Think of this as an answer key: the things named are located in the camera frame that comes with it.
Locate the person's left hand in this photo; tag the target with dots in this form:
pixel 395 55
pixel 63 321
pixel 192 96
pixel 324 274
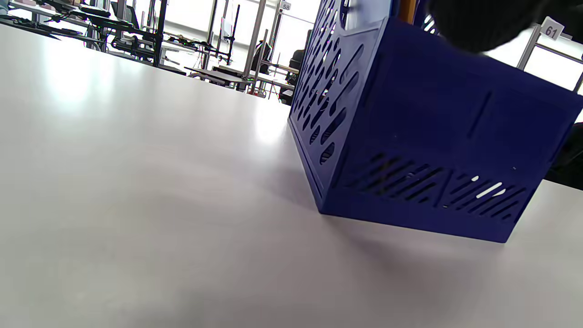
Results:
pixel 478 23

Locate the orange translucent L-shaped folder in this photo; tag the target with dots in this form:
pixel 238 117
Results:
pixel 408 10

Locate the white number sign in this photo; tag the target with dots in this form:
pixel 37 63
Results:
pixel 551 30

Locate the blue plastic file rack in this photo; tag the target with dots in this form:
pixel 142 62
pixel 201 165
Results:
pixel 432 114

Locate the aluminium frame post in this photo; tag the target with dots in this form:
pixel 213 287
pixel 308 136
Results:
pixel 529 48

